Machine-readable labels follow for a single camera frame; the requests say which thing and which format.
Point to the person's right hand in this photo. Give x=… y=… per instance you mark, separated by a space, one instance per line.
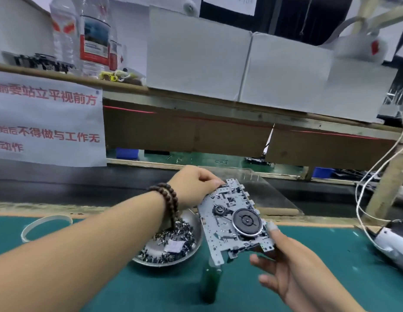
x=305 y=279

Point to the person's left hand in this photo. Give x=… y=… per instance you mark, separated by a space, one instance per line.
x=195 y=185

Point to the round metal bowl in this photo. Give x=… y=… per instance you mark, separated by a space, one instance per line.
x=195 y=240

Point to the row of metal mechanism plates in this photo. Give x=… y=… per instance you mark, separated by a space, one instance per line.
x=221 y=237

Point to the finished mechanisms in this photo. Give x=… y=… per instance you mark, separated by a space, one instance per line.
x=260 y=161

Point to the pile of small metal parts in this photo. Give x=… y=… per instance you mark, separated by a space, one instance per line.
x=159 y=247

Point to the green glue squeeze bottle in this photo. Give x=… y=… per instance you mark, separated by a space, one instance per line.
x=210 y=282

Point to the black conveyor belt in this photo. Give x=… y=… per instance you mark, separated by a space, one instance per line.
x=71 y=182

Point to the person's left forearm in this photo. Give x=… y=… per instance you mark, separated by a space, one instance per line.
x=71 y=263

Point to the brown cardboard panel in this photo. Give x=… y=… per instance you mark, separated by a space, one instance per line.
x=188 y=136

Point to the blue plastic bin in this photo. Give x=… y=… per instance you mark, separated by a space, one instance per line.
x=130 y=154
x=323 y=173

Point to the clear plastic sheet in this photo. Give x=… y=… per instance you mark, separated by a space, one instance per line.
x=273 y=191

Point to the wooden shelf beam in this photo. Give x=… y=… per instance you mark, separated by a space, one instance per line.
x=221 y=107

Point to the white plastic device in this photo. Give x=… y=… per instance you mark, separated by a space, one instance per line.
x=393 y=247

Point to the yellow plastic object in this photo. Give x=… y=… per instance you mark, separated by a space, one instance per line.
x=120 y=76

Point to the white paper sign red text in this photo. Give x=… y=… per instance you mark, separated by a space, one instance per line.
x=49 y=117

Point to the white rounded object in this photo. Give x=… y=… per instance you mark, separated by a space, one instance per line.
x=190 y=6

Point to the bottle with orange label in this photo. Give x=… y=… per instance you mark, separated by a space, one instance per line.
x=95 y=35

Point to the dark metal device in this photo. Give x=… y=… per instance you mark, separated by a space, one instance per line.
x=39 y=61

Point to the clear plastic bottle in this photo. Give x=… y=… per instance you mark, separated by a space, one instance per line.
x=64 y=29

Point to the white bag red label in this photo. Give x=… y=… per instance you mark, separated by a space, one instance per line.
x=360 y=45

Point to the wooden post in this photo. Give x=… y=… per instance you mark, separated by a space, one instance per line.
x=390 y=185

